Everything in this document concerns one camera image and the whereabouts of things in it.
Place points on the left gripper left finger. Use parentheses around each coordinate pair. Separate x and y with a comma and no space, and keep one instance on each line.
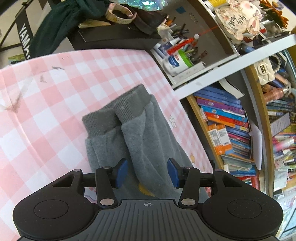
(108,178)

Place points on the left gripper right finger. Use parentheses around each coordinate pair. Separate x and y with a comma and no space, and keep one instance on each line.
(187,179)

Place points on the grey sweatpants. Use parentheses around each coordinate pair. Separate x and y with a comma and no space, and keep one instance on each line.
(133,127)

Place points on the lower orange white box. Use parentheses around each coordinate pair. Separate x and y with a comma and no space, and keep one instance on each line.
(215,139)

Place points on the orange white box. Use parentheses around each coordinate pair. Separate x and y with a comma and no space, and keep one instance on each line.
(215,139)
(226,144)

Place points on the upper orange white box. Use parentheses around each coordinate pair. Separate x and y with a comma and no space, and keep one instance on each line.
(226,144)

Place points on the row of leaning books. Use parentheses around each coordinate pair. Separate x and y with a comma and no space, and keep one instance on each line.
(220,106)

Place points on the white tablet on books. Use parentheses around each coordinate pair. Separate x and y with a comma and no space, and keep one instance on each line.
(256,136)

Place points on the wooden bookshelf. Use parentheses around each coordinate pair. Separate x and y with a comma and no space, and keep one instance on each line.
(252,100)

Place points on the pink cartoon desk mat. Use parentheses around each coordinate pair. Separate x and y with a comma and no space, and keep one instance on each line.
(43,101)

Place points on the white jar green lid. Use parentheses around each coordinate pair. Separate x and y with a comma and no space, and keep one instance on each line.
(177,63)

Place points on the white quilted handbag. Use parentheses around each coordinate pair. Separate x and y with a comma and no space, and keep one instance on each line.
(265,71)

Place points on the red bottle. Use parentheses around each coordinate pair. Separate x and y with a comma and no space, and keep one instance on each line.
(173,49)

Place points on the pink wristwatch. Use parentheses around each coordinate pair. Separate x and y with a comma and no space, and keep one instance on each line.
(119,14)

